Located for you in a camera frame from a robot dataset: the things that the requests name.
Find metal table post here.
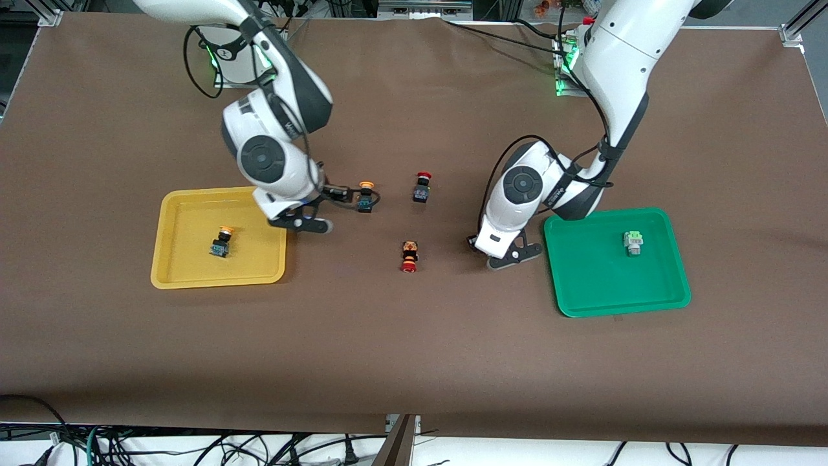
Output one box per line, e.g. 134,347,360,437
372,414,422,466

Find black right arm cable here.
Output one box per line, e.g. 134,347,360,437
182,25,224,100

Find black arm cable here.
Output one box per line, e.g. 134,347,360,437
484,133,614,198
182,25,224,100

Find brown table mat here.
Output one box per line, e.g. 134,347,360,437
0,14,828,447

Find yellow plastic tray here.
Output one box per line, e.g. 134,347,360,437
150,185,289,290

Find black cable on mat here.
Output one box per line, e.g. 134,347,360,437
442,18,561,51

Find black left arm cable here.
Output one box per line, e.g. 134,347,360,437
484,133,614,198

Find green plastic tray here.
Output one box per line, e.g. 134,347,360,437
543,206,692,318

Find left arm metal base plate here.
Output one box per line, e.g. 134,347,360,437
554,32,589,98

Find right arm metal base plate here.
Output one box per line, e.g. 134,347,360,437
213,26,285,89

